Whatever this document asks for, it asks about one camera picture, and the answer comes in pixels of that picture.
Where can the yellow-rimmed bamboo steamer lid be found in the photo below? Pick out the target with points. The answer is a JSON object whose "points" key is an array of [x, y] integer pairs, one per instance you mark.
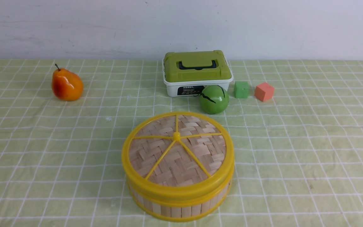
{"points": [[178, 155]]}

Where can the yellow-rimmed bamboo steamer basket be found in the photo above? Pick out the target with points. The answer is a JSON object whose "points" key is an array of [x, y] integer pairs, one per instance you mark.
{"points": [[182, 211]]}

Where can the green toy apple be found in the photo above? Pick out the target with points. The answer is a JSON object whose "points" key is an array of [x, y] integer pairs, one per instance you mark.
{"points": [[214, 99]]}

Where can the green-lidded white plastic box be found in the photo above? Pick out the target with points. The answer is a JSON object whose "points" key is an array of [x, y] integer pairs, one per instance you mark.
{"points": [[188, 73]]}

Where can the green foam cube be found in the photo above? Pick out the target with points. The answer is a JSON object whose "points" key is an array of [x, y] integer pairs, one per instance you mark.
{"points": [[241, 89]]}

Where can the orange foam cube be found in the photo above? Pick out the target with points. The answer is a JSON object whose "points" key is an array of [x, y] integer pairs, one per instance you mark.
{"points": [[264, 92]]}

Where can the orange-red toy pear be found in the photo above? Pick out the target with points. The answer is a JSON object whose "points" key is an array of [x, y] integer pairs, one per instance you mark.
{"points": [[66, 85]]}

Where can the green checkered tablecloth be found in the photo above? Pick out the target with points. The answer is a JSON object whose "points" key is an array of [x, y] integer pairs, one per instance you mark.
{"points": [[299, 156]]}

